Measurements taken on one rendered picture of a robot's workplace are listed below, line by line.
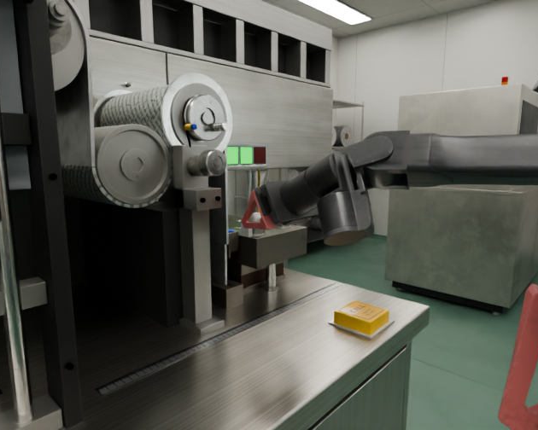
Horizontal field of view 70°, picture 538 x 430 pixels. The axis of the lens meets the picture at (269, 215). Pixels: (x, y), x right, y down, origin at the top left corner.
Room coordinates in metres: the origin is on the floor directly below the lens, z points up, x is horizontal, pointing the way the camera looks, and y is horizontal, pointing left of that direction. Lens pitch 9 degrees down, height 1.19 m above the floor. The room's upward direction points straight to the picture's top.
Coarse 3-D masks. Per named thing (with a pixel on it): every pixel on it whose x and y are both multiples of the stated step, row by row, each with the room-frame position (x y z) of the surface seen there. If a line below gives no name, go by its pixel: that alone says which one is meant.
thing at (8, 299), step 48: (0, 0) 0.38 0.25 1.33; (0, 48) 0.38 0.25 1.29; (48, 48) 0.38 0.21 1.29; (0, 96) 0.38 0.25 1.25; (48, 96) 0.38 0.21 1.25; (0, 144) 0.35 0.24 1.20; (48, 144) 0.37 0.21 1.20; (0, 192) 0.35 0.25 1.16; (48, 192) 0.37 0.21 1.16; (0, 240) 0.35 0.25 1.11; (48, 240) 0.37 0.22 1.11; (0, 288) 0.35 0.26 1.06; (48, 288) 0.38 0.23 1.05; (48, 336) 0.39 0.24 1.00; (48, 384) 0.40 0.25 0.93
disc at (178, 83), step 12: (180, 84) 0.64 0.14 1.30; (216, 84) 0.70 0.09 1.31; (168, 96) 0.62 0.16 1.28; (168, 108) 0.62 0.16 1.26; (228, 108) 0.71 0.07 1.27; (168, 120) 0.62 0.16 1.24; (228, 120) 0.71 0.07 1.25; (168, 132) 0.62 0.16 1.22; (228, 132) 0.71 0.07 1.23; (180, 144) 0.64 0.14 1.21
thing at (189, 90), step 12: (192, 84) 0.65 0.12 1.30; (204, 84) 0.67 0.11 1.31; (180, 96) 0.64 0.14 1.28; (216, 96) 0.69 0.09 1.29; (180, 108) 0.63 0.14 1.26; (180, 120) 0.63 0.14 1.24; (180, 132) 0.63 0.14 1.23; (192, 144) 0.65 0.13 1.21; (204, 144) 0.67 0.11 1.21; (216, 144) 0.69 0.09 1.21
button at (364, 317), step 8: (352, 304) 0.66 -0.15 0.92; (360, 304) 0.66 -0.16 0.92; (368, 304) 0.66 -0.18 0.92; (336, 312) 0.62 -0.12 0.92; (344, 312) 0.62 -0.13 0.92; (352, 312) 0.62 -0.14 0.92; (360, 312) 0.62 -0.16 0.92; (368, 312) 0.62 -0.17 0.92; (376, 312) 0.62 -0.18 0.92; (384, 312) 0.62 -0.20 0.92; (336, 320) 0.62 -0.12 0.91; (344, 320) 0.61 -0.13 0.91; (352, 320) 0.60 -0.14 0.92; (360, 320) 0.59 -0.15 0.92; (368, 320) 0.59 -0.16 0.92; (376, 320) 0.60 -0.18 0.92; (384, 320) 0.62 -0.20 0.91; (360, 328) 0.59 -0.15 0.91; (368, 328) 0.58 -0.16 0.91; (376, 328) 0.60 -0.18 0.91
